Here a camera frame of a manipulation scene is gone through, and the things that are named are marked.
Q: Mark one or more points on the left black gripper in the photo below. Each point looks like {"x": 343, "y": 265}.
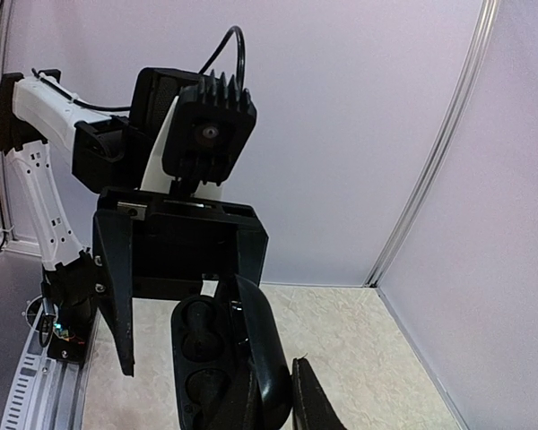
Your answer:
{"x": 151, "y": 245}

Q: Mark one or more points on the black earbud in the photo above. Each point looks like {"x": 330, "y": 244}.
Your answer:
{"x": 206, "y": 389}

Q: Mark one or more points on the aluminium front rail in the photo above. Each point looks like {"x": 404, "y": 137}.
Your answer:
{"x": 45, "y": 393}

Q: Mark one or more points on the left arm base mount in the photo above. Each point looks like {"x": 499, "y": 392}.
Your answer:
{"x": 68, "y": 301}

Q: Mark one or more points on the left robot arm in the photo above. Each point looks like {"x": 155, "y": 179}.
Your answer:
{"x": 67, "y": 152}

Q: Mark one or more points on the black oval charging case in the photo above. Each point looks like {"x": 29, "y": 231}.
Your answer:
{"x": 234, "y": 331}

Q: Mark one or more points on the left aluminium frame post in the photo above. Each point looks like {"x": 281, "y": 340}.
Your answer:
{"x": 458, "y": 104}

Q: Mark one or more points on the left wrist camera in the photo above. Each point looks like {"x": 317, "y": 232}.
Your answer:
{"x": 204, "y": 132}

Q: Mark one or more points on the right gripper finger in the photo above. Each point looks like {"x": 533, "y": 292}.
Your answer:
{"x": 312, "y": 410}

